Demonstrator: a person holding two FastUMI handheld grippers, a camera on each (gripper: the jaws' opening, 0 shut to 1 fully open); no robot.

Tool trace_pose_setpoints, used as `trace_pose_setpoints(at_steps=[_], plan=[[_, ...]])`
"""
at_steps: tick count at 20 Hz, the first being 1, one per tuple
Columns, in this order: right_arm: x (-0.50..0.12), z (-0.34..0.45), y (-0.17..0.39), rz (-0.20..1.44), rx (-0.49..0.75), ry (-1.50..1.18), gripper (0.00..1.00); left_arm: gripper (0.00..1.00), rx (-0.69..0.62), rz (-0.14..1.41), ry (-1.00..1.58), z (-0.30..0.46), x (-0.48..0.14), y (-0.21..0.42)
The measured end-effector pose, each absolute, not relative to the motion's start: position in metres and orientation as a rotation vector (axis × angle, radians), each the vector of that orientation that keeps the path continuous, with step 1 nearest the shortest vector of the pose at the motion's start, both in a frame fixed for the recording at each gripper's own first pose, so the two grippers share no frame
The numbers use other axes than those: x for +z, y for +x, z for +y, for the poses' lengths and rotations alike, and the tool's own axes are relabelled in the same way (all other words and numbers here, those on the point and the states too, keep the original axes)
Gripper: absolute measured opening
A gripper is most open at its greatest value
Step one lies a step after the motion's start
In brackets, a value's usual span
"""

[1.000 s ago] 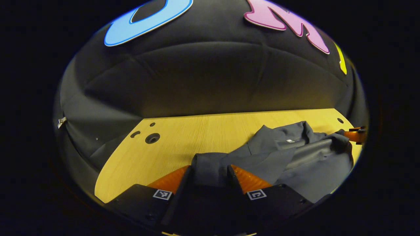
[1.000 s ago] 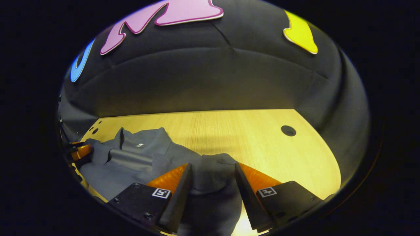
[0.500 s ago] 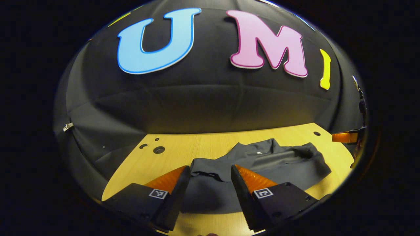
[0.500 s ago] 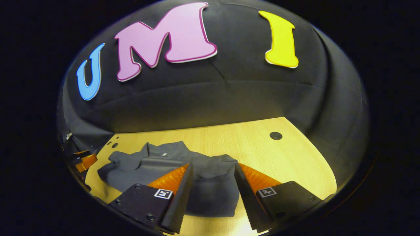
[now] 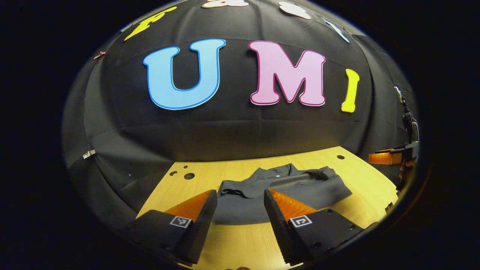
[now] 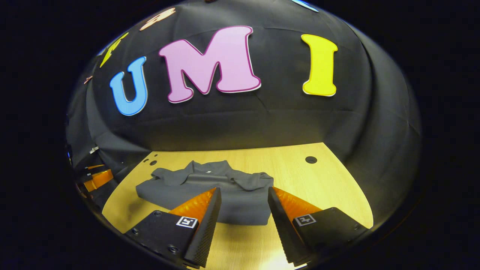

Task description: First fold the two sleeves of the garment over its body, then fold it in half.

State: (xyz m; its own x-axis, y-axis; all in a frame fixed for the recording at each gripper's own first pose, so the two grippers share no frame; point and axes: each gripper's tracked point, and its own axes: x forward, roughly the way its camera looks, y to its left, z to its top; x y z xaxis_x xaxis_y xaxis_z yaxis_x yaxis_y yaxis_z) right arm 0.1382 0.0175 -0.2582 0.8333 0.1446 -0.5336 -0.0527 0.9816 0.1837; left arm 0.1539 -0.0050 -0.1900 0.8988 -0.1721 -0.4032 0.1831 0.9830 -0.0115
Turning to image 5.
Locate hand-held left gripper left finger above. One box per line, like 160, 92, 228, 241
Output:
124, 189, 218, 267

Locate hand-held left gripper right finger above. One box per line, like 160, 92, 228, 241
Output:
264, 188, 379, 267

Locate grey shirt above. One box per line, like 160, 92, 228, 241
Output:
212, 163, 353, 225

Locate black backdrop cloth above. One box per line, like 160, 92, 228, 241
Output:
62, 0, 420, 233

